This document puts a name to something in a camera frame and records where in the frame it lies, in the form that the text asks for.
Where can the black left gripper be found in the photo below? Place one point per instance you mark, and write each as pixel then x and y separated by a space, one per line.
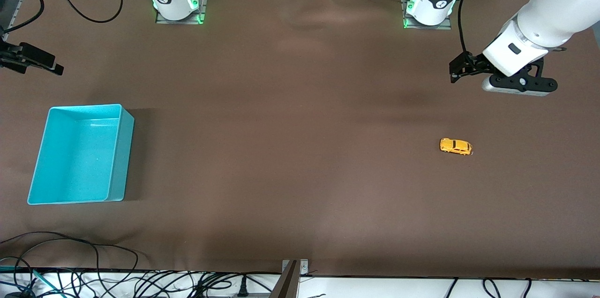
pixel 474 64

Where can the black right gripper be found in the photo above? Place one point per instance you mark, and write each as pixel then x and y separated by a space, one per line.
pixel 18 56

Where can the yellow beetle toy car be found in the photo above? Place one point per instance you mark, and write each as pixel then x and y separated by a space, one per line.
pixel 455 146

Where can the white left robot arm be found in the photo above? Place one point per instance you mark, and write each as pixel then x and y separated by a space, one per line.
pixel 553 12

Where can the turquoise plastic bin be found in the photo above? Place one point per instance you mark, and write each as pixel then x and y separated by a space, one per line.
pixel 75 157

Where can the black power plug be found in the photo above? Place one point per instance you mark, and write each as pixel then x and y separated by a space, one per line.
pixel 243 288

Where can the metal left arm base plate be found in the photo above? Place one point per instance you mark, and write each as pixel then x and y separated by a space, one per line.
pixel 444 26

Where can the metal bracket with dark post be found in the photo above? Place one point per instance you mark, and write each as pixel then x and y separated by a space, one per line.
pixel 288 284

